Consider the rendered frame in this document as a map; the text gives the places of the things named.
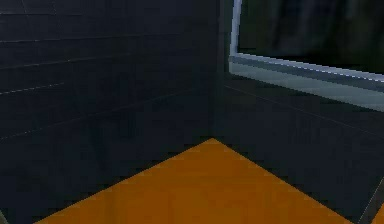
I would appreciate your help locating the grey framed window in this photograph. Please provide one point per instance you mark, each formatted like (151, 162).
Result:
(310, 30)

